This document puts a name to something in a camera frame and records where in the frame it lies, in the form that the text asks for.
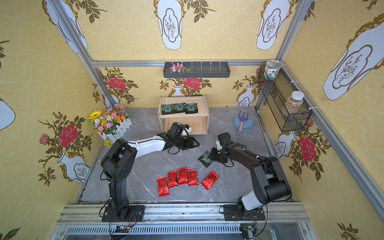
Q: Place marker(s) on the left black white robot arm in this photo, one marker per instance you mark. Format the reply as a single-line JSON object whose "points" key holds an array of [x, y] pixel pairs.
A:
{"points": [[119, 160]]}

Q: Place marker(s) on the small circuit board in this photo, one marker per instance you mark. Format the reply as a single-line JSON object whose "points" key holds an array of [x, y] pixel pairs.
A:
{"points": [[122, 229]]}

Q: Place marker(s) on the patterned tin jar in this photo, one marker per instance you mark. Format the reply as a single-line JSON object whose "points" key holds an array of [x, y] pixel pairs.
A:
{"points": [[272, 69]]}

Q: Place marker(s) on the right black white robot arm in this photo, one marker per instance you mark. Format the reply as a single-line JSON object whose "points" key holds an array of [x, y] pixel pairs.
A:
{"points": [[269, 182]]}

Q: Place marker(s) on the grey wall tray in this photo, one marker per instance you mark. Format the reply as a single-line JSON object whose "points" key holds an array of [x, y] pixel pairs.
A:
{"points": [[200, 69]]}

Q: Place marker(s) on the purple pink toy rake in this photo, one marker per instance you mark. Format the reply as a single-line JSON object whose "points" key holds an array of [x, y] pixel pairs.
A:
{"points": [[243, 117]]}

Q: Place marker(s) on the black wire wall basket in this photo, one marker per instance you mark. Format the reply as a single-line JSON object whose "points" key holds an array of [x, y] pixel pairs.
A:
{"points": [[276, 93]]}

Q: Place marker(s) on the aluminium rail frame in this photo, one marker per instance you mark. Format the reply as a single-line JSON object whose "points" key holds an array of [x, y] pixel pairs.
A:
{"points": [[283, 221]]}

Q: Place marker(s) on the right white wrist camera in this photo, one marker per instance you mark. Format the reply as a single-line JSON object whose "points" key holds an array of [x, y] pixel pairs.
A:
{"points": [[219, 146]]}

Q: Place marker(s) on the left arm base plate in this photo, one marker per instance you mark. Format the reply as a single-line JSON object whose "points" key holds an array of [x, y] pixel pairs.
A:
{"points": [[127, 214]]}

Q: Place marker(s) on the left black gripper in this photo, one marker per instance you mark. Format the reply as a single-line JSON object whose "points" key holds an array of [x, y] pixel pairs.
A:
{"points": [[188, 142]]}

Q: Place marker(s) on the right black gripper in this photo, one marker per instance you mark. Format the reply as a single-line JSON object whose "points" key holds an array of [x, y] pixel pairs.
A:
{"points": [[214, 154]]}

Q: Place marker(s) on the green tea bag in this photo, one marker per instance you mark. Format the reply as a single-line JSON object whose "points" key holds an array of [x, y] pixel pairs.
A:
{"points": [[205, 159], [191, 108], [179, 108], [167, 109]]}

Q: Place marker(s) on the wooden two-tier shelf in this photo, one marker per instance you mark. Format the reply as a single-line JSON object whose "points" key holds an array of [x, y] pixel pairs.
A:
{"points": [[199, 122]]}

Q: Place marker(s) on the flower bouquet white fence pot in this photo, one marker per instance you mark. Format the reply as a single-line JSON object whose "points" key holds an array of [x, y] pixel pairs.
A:
{"points": [[112, 124]]}

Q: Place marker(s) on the blue dustpan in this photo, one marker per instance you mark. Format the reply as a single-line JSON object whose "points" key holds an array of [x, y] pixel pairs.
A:
{"points": [[246, 126]]}

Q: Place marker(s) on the pink flowers in tray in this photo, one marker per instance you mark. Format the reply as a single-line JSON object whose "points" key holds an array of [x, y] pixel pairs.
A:
{"points": [[179, 68]]}

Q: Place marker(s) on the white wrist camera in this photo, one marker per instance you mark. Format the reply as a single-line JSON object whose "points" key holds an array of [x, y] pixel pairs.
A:
{"points": [[187, 130], [219, 146]]}

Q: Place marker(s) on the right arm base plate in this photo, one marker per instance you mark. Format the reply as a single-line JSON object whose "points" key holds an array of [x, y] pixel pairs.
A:
{"points": [[234, 213]]}

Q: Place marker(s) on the glass jar white lid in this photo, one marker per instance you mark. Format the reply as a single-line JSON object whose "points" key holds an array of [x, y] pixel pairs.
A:
{"points": [[293, 103]]}

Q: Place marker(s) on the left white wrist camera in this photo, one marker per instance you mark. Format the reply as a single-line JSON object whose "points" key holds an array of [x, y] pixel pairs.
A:
{"points": [[187, 130]]}

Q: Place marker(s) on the red tea bag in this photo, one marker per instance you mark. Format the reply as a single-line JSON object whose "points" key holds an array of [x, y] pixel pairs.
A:
{"points": [[193, 177], [163, 188], [172, 178], [183, 176], [209, 180]]}

